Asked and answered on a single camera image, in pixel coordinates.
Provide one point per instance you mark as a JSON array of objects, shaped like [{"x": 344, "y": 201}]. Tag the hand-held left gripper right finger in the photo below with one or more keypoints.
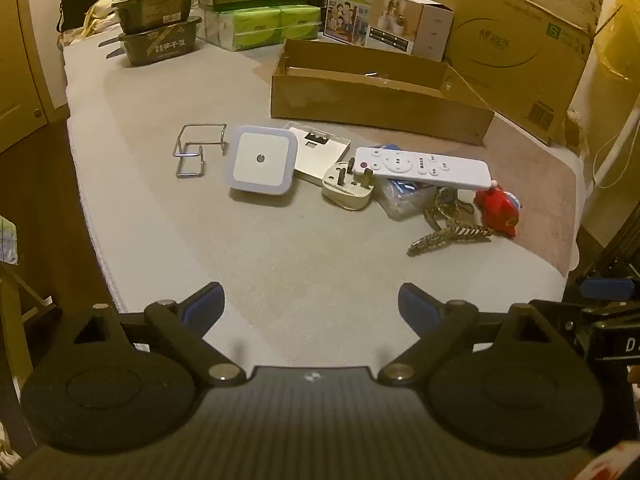
[{"x": 417, "y": 310}]

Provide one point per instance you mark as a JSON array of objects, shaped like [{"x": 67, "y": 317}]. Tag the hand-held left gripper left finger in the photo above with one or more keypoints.
[{"x": 205, "y": 305}]

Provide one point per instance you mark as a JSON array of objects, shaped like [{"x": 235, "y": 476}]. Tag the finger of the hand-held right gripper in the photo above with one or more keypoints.
[
  {"x": 607, "y": 288},
  {"x": 610, "y": 316}
]

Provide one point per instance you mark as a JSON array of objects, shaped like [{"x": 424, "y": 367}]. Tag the zebra striped hair clip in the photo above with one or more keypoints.
[{"x": 465, "y": 234}]

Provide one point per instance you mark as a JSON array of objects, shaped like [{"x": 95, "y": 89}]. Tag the blue tissue packet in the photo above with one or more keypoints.
[{"x": 400, "y": 200}]

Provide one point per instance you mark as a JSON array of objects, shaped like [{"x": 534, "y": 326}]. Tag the red toy figure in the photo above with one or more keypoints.
[{"x": 500, "y": 210}]

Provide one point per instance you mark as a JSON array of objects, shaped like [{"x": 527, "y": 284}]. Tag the beige plug adapter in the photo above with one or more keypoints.
[{"x": 345, "y": 192}]

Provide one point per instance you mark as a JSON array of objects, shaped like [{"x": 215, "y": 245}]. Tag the white remote control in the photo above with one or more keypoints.
[{"x": 450, "y": 172}]

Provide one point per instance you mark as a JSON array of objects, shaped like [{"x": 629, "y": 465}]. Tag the white square night light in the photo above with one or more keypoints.
[{"x": 250, "y": 170}]

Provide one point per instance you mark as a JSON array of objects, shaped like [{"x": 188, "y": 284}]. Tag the white card box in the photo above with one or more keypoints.
[{"x": 320, "y": 160}]

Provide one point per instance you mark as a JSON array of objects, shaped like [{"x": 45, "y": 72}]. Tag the shallow cardboard tray box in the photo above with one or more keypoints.
[{"x": 375, "y": 105}]

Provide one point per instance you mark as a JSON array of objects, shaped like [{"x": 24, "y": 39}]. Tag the black metal stand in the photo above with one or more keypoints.
[{"x": 610, "y": 255}]

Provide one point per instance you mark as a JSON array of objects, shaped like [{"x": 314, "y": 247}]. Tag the white floor stand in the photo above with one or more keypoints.
[{"x": 617, "y": 155}]

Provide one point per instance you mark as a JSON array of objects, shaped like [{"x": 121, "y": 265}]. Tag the checked cloth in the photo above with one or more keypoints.
[{"x": 7, "y": 240}]

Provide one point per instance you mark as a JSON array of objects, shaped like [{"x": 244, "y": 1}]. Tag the yellow plastic bag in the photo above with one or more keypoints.
[{"x": 620, "y": 50}]

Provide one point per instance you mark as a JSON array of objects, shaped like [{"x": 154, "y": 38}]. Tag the black food container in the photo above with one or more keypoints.
[
  {"x": 150, "y": 10},
  {"x": 160, "y": 47}
]

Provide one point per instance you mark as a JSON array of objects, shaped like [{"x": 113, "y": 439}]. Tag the large brown cardboard box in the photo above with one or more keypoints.
[{"x": 500, "y": 45}]

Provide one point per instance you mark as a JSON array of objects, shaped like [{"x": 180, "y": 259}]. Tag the white product box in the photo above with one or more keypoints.
[{"x": 430, "y": 30}]

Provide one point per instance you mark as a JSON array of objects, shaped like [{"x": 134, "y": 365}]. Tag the green tissue pack bundle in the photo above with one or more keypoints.
[{"x": 250, "y": 25}]

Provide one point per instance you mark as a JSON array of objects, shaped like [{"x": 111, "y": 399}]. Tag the wooden door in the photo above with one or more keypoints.
[{"x": 25, "y": 60}]

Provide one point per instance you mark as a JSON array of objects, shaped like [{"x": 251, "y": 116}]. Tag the pale plastic bag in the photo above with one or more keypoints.
[{"x": 97, "y": 15}]

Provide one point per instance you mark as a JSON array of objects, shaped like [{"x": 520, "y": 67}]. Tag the black bag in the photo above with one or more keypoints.
[{"x": 80, "y": 0}]

